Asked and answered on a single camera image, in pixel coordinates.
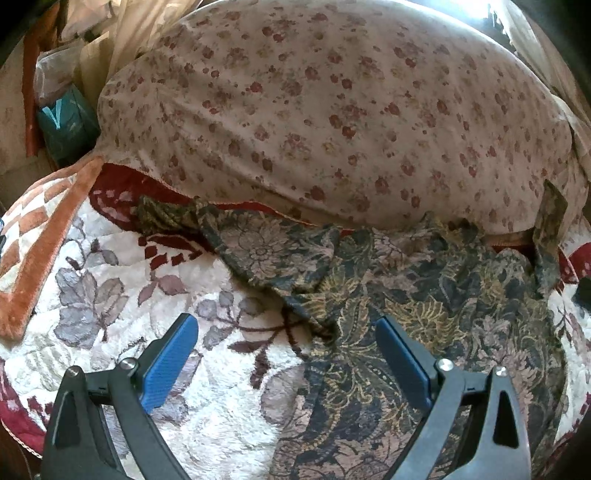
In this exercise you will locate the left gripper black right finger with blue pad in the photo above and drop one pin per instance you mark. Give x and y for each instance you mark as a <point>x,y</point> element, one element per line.
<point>493,443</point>

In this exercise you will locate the dark paisley patterned garment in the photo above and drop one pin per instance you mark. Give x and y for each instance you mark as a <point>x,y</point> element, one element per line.
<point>444,285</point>

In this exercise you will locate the white fleece floral blanket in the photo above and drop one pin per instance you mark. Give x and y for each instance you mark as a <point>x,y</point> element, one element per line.
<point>113,289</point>

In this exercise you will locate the teal plastic bag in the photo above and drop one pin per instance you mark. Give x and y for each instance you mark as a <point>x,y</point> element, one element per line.
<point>69,126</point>

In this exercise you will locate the pink floral pillow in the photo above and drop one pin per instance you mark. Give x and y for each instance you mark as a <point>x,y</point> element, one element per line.
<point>370,112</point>

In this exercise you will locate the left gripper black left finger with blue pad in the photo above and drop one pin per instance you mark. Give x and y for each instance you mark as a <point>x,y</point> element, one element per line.
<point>78,443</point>

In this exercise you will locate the orange white plush blanket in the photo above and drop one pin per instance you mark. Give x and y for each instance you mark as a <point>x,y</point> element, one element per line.
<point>36,226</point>

